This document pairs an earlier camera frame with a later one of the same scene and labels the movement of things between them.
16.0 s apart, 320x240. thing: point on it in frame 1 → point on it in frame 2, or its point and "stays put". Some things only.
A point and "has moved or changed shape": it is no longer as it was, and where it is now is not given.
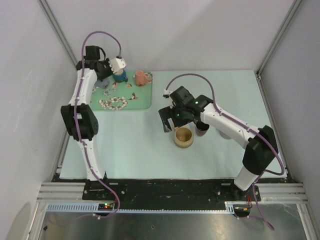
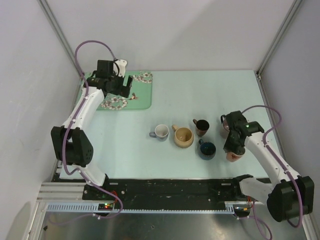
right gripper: [168, 112] → [228, 146]
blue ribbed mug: [120, 76] has moved or changed shape
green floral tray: [127, 96] stays put
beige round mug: [183, 137] stays put
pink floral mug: [141, 79] → [231, 157]
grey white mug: [102, 84] has moved or changed shape
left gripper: [106, 62] → [123, 90]
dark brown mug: [201, 129] stays put
